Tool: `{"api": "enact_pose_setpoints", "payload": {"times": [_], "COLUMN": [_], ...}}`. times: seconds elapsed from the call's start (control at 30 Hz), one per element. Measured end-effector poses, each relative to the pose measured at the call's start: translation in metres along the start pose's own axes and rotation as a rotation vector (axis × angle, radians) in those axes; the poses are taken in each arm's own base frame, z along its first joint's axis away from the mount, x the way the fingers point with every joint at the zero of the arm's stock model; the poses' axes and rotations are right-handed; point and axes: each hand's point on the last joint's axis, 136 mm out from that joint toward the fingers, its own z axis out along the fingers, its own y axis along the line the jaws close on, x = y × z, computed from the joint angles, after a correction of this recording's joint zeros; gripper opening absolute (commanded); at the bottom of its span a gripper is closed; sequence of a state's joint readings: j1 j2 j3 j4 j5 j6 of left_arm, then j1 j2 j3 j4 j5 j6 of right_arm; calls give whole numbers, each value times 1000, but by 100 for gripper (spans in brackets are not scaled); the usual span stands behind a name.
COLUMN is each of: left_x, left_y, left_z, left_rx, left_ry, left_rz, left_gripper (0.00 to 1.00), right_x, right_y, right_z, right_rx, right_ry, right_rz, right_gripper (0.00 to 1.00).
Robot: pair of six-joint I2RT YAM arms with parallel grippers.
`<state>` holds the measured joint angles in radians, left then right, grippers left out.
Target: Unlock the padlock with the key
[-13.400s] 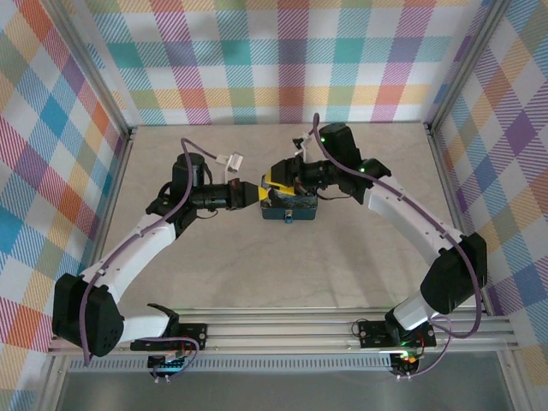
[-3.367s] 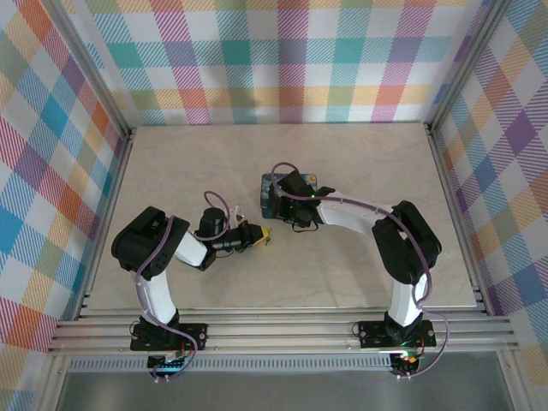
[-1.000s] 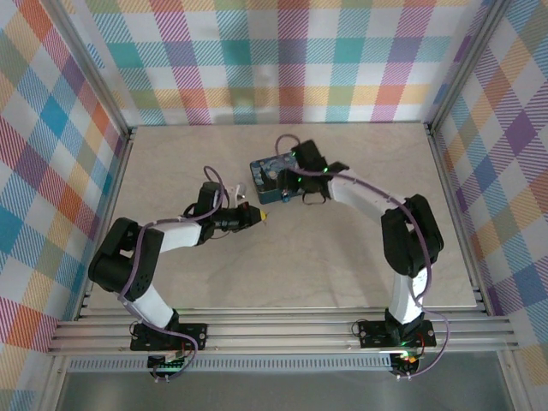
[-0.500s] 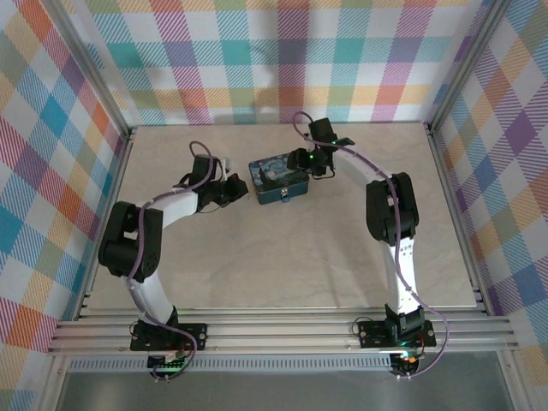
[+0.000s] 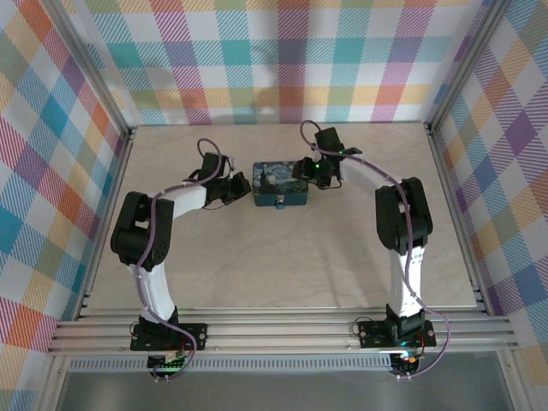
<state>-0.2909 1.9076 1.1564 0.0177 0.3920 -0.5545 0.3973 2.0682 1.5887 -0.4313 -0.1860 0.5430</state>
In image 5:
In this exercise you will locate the right controller circuit board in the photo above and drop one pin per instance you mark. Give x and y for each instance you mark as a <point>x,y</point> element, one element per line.
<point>406,361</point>

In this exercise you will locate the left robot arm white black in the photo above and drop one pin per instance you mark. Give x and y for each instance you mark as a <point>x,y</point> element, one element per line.
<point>152,295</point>

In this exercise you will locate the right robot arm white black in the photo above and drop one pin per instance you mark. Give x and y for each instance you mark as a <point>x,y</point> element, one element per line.
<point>406,278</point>

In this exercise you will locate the starry night painted tin box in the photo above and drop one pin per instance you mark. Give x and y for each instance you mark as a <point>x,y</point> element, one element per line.
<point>278,180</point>

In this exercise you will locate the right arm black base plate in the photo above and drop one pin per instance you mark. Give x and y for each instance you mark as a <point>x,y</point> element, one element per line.
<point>372,334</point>

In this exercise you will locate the small blue padlock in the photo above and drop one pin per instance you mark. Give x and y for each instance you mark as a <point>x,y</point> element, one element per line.
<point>281,202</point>

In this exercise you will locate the left controller circuit board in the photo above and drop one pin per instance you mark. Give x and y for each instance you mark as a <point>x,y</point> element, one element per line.
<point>169,361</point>

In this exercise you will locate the controller circuit board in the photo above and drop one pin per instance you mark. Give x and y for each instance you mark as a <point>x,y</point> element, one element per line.
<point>169,361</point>
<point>406,361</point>

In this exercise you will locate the aluminium front rail bundle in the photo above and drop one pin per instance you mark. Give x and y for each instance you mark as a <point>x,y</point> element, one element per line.
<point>278,331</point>

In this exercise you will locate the aluminium frame corner post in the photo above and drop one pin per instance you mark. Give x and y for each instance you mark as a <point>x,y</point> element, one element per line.
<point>96,73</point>
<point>466,64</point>

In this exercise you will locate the aluminium side rail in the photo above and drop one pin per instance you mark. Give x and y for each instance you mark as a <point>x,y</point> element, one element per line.
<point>449,192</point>
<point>121,167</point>

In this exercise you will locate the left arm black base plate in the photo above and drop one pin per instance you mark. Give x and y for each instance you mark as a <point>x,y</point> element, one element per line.
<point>192,336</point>

